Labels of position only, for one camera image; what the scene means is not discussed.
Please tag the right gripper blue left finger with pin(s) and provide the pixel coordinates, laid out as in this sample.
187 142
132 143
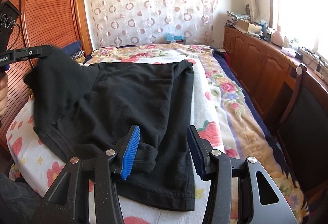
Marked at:
66 199

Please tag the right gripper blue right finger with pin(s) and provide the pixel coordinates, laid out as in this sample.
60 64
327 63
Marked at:
259 198

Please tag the black printed t-shirt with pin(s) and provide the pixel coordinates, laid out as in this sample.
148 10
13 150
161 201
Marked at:
84 110

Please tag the person's left hand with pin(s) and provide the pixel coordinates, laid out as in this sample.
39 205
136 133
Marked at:
3 94

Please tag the wooden louvered wardrobe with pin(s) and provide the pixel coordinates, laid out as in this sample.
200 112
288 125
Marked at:
54 22

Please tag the white strawberry flower sheet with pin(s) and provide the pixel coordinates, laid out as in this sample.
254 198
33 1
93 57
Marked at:
39 166

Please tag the floral peony bed blanket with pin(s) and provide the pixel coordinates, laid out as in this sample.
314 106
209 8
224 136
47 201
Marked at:
250 135

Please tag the navy blue folded garment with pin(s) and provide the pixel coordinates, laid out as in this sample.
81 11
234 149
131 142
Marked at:
72 48

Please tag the circle patterned folded garment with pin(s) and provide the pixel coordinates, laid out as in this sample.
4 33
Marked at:
78 54

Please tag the yellow folded garment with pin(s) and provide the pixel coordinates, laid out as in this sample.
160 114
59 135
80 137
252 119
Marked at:
80 59

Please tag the dark wooden chair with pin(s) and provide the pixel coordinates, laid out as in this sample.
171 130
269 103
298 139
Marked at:
302 134

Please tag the wooden side cabinet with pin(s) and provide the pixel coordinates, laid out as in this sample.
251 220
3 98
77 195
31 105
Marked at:
266 74

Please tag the sheer circle pattern curtain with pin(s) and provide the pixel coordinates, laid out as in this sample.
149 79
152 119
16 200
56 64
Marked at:
141 22

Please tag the pink bottle on cabinet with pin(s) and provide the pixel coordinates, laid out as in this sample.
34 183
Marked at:
277 38

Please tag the cardboard box on cabinet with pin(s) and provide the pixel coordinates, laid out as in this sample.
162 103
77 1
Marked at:
248 27

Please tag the blue item box by wall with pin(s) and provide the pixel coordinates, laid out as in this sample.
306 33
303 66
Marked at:
171 38

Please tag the window with wooden frame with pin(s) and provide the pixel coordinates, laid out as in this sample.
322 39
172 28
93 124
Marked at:
305 22

